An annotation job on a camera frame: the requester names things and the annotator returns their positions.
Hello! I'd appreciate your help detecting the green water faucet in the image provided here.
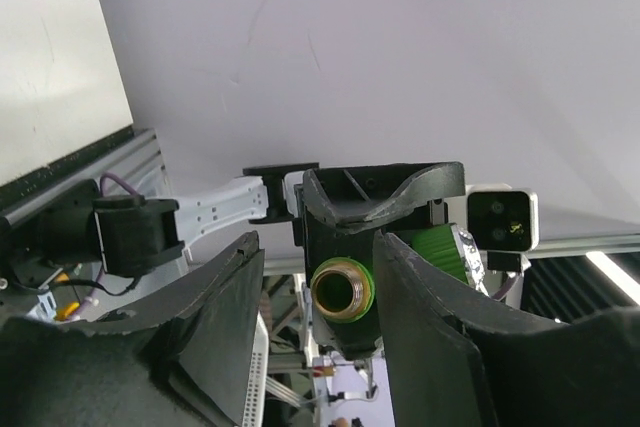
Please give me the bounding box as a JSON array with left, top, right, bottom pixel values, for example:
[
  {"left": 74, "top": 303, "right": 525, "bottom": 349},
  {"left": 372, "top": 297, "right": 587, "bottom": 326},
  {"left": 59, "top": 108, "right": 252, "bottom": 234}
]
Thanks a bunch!
[{"left": 309, "top": 223, "right": 487, "bottom": 323}]

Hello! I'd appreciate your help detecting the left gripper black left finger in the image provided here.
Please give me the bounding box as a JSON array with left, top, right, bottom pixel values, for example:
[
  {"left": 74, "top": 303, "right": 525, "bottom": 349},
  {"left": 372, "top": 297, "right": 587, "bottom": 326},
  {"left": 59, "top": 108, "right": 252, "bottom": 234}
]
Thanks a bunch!
[{"left": 1, "top": 232, "right": 264, "bottom": 426}]

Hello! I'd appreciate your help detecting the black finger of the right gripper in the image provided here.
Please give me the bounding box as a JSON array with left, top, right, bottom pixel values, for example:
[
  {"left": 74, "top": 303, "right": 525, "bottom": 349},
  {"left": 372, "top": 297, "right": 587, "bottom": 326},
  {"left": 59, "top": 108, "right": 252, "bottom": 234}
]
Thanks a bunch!
[
  {"left": 303, "top": 213, "right": 381, "bottom": 360},
  {"left": 302, "top": 161, "right": 465, "bottom": 234}
]

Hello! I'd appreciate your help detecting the right aluminium frame post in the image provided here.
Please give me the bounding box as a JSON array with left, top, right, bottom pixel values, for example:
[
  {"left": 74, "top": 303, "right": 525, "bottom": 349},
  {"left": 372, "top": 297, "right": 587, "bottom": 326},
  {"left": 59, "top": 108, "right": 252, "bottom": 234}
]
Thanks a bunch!
[{"left": 1, "top": 127, "right": 171, "bottom": 224}]

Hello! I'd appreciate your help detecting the right white cable duct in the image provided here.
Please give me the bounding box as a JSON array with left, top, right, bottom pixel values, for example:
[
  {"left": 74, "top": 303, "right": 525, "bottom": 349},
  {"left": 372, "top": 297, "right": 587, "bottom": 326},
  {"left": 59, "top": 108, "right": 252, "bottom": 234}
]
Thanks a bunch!
[{"left": 240, "top": 314, "right": 270, "bottom": 427}]

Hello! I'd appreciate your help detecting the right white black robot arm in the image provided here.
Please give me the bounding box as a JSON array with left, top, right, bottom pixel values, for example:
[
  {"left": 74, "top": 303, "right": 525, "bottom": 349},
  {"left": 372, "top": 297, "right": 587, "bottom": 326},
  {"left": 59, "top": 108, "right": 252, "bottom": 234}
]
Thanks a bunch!
[{"left": 1, "top": 161, "right": 465, "bottom": 360}]

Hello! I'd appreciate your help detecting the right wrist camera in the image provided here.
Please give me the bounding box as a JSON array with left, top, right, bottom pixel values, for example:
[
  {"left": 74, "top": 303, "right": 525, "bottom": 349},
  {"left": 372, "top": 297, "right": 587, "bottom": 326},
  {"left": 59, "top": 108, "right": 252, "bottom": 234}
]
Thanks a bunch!
[{"left": 466, "top": 184, "right": 540, "bottom": 275}]

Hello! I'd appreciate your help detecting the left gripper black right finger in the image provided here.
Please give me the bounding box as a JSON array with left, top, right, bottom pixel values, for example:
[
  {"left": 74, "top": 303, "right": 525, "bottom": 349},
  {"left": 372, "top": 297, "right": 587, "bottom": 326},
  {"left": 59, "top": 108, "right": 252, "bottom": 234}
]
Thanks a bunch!
[{"left": 373, "top": 233, "right": 639, "bottom": 426}]

